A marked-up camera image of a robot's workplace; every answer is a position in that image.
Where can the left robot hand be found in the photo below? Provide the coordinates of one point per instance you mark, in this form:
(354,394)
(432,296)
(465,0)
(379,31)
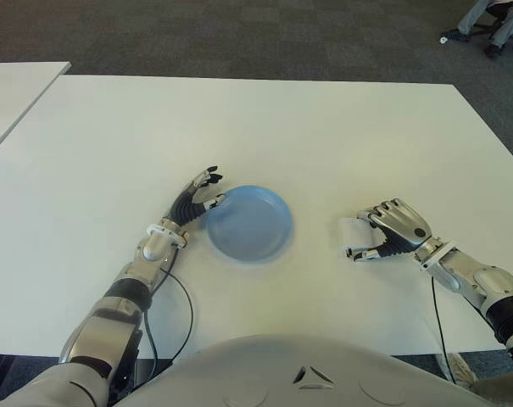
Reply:
(188,207)

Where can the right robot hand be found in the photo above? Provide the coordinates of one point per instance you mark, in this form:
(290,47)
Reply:
(404,229)

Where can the white charger block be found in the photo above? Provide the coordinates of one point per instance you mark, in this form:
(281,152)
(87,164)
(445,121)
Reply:
(349,233)

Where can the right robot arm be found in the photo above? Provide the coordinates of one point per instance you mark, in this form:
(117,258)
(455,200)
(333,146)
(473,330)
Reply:
(464,271)

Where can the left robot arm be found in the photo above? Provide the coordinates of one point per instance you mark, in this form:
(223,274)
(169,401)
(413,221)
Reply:
(150,254)

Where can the blue plastic plate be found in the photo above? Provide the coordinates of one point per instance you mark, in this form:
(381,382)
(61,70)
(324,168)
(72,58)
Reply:
(249,224)

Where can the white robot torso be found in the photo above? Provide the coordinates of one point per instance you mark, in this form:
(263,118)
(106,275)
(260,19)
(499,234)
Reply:
(281,373)

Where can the white side table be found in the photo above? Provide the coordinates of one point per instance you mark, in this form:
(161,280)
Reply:
(14,97)

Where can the black office chair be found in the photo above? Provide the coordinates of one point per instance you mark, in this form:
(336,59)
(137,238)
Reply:
(481,27)

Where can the seated person legs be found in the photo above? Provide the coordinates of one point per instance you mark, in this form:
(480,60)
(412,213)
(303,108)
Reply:
(502,21)

